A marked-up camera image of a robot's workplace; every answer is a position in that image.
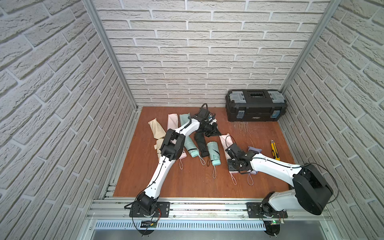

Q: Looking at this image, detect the black umbrella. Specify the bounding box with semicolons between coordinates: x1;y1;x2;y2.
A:
194;132;210;167

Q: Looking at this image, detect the lilac sleeved umbrella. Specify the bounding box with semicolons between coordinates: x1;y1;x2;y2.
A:
247;146;262;186

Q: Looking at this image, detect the mint green sleeved umbrella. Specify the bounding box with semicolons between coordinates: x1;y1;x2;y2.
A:
180;113;191;126

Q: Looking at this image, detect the light pink sleeved umbrella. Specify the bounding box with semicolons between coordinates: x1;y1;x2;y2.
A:
167;114;179;130

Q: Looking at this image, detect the beige umbrella sleeve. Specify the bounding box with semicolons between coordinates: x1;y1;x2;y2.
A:
148;118;166;140

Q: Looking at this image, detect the beige umbrella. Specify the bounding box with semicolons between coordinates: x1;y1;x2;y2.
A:
154;138;164;159

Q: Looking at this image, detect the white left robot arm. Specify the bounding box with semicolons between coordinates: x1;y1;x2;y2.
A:
136;118;219;216

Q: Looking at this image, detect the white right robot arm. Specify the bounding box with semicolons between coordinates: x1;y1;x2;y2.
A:
225;144;334;218

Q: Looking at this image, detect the yellow utility knife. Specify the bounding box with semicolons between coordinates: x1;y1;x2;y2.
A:
271;140;281;161

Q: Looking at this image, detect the black plastic toolbox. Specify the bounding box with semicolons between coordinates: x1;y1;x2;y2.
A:
225;89;288;122

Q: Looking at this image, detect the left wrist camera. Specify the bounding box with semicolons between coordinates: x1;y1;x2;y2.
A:
193;103;216;124

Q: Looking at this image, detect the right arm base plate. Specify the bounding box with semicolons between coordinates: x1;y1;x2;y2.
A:
246;202;288;219

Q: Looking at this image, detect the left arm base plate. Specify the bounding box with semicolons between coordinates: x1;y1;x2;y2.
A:
125;200;171;218

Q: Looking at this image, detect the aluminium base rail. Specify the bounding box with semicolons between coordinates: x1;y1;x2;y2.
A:
77;198;341;240

